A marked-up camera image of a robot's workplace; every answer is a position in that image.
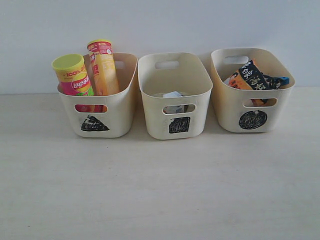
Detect yellow chip canister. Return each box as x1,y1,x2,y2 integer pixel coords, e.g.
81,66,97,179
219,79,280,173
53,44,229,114
87,39,120,96

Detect pink chip canister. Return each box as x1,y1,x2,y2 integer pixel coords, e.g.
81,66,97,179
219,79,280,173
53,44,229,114
51,53,94,97

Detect orange noodle packet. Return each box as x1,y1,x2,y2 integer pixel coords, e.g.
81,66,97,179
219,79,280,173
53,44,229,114
224,59,271,91

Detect blue noodle packet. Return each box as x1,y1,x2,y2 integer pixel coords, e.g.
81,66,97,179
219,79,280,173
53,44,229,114
263,74,290,90

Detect purple small box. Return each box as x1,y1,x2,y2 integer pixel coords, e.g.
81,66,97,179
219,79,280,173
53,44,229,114
184,104,189,113

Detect middle cream plastic bin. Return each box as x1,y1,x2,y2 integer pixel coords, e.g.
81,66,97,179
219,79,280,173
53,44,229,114
138,52,213,140

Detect cream plastic bin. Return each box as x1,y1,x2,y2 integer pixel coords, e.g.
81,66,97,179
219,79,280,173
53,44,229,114
210,48,295,133
138,52,213,140
57,53,138,138

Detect left cream plastic bin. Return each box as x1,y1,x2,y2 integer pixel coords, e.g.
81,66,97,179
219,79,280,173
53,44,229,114
57,53,138,138

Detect right cream plastic bin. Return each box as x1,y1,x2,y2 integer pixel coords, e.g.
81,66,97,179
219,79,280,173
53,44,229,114
210,48,295,133

